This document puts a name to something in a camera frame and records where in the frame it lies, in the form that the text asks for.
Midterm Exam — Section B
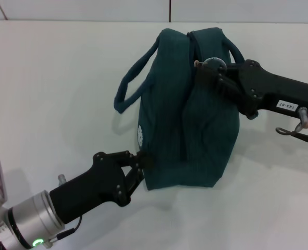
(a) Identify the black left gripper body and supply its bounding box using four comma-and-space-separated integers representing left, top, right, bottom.
49, 153, 132, 225

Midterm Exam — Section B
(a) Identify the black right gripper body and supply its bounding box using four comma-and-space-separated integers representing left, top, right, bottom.
231, 59, 308, 122

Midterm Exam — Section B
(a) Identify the silver zipper pull ring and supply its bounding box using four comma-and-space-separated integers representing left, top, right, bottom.
193, 56, 227, 72

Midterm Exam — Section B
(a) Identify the dark teal insulated lunch bag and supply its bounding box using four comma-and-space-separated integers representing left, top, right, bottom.
114, 27, 244, 192

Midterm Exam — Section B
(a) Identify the right arm connector cable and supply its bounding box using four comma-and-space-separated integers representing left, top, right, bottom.
275, 106, 308, 151

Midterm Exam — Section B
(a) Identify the arm connector cable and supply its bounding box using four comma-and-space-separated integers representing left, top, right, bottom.
275, 106, 308, 151
45, 174, 83, 249

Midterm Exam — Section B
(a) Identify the left arm connector cable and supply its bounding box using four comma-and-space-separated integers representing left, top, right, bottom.
45, 174, 83, 249

